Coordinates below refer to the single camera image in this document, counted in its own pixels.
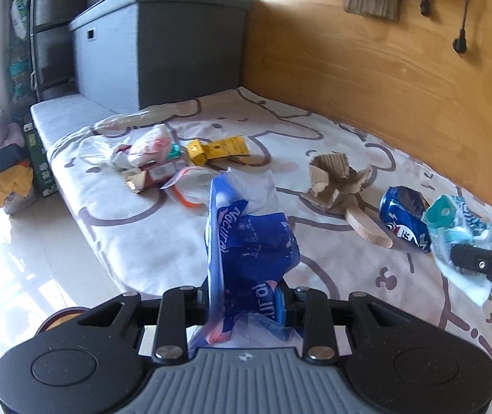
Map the white red plastic bag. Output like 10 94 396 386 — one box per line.
110 124 174 170

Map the clear wrapper with teal cap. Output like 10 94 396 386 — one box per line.
423 195 492 307

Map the cartoon print bed sheet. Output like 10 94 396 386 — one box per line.
45 86 492 414

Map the blue white plastic bag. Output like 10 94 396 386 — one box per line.
189 169 300 351

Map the round wooden trash bin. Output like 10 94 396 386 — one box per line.
36 307 88 335

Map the grey storage box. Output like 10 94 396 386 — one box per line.
69 0 252 113

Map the torn brown cardboard piece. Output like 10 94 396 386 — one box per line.
300 152 372 215

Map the red cigarette pack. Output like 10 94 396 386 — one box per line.
124 158 188 193

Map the crushed blue soda can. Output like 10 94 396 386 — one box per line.
379 186 430 253

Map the yellow cloth covered bag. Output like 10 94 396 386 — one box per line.
0 160 33 209

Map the teal round lid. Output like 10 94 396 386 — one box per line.
167 143 183 160

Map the black hanging cable plug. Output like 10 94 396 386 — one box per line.
452 0 470 55

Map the black drawer shelf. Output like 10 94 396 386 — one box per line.
30 0 87 101

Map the wooden headboard panel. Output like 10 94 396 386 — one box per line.
244 0 492 205

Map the yellow paper box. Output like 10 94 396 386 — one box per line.
186 136 250 166

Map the clear bag with orange rim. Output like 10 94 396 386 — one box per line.
161 166 218 208

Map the green carton box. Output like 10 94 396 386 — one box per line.
23 122 58 197

